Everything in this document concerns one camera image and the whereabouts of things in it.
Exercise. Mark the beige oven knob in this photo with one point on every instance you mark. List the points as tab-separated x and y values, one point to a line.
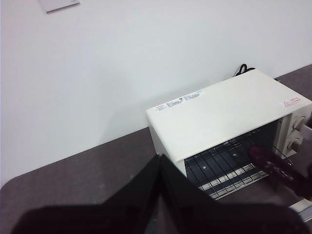
293	145
299	122

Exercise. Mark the purple toy eggplant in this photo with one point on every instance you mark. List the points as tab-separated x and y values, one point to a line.
273	168

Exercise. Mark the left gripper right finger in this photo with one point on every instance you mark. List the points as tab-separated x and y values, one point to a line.
219	219

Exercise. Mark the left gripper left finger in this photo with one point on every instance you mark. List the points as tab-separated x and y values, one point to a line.
97	219

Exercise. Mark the cream Toshiba toaster oven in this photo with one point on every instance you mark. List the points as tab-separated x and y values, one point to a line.
219	109

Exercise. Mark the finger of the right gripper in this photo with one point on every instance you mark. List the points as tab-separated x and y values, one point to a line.
309	151

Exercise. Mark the white wall socket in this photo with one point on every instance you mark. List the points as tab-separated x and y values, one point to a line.
61	5

